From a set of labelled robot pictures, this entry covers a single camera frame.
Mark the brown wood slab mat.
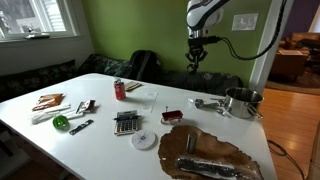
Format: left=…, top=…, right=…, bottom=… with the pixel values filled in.
left=158, top=125, right=264, bottom=180

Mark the red soda can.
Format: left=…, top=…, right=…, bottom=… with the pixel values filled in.
left=114, top=79, right=126, bottom=100

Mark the black floor cable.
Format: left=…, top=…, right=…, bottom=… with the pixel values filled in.
left=267, top=139, right=306, bottom=180

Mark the clear packet of dark items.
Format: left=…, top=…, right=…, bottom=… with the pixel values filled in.
left=175, top=156, right=264, bottom=180

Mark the silver metal pot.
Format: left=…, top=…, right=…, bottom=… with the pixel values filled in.
left=213, top=87, right=263, bottom=119

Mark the round white disc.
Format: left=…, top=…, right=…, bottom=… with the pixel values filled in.
left=131, top=130, right=156, bottom=150

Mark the green round lid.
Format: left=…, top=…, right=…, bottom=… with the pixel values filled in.
left=53, top=115, right=69, bottom=130

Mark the grey calculator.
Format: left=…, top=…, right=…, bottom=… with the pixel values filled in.
left=114, top=110, right=139, bottom=136

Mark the tan notepad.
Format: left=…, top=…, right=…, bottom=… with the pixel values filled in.
left=125, top=81, right=141, bottom=92

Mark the small silver foil packet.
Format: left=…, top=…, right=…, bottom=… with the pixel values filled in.
left=76, top=100, right=95, bottom=114

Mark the red toy wagon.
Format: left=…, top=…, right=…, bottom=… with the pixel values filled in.
left=160, top=109, right=183, bottom=124

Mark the white wall switch plate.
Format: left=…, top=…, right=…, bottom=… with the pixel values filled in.
left=232, top=13, right=259, bottom=31

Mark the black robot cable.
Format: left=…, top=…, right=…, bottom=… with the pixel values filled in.
left=218, top=0, right=289, bottom=62

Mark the black metal strip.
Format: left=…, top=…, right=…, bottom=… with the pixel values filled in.
left=69, top=119, right=94, bottom=135

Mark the brown armchair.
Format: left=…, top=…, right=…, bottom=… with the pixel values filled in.
left=268, top=32, right=320, bottom=82

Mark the white plastic packet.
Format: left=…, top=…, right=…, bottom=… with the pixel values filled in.
left=30, top=103, right=84, bottom=125

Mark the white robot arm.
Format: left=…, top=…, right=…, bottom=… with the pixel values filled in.
left=186, top=0, right=230, bottom=66

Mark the dark floral bench cushion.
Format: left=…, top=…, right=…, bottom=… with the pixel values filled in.
left=78, top=54, right=243, bottom=95

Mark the black backpack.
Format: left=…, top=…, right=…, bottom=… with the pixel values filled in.
left=124, top=50, right=161, bottom=83

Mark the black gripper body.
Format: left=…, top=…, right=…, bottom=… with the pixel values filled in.
left=188, top=36, right=221, bottom=54

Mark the clear plastic sheet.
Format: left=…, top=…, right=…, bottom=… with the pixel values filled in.
left=135, top=92, right=158, bottom=113

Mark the silver metal utensil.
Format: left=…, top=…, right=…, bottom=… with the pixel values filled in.
left=189, top=99, right=227, bottom=116

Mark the black pen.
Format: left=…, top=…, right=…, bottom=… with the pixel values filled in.
left=113, top=115, right=141, bottom=121

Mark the object on window sill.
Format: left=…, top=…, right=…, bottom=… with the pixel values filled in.
left=26, top=26, right=50, bottom=39

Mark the orange snack packet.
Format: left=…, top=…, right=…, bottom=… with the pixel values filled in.
left=32, top=94, right=63, bottom=111

